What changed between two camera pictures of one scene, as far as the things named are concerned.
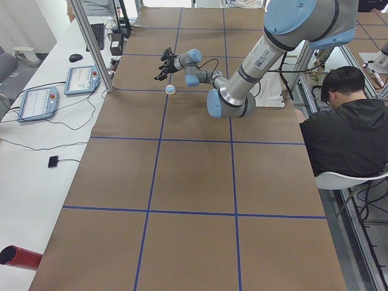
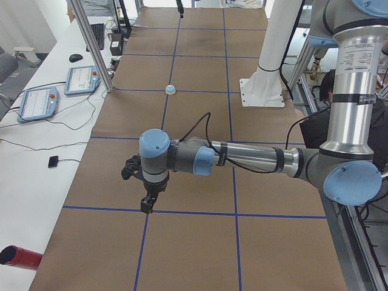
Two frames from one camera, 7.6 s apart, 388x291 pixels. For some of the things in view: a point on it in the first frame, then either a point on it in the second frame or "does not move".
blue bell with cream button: (170, 89) does not move
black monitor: (122, 19) does not move
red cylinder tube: (15, 256) does not move
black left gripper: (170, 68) to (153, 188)
